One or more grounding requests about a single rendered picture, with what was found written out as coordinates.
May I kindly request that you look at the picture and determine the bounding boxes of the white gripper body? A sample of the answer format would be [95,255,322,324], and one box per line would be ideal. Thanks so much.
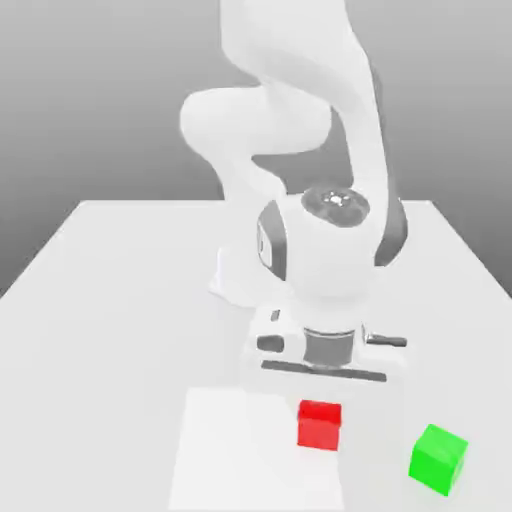
[241,346,410,397]

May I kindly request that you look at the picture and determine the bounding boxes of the small red cube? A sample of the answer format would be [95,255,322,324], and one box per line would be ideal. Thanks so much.
[296,398,343,452]

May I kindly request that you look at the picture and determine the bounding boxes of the small green cube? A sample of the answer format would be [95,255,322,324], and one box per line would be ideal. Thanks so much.
[407,423,470,498]

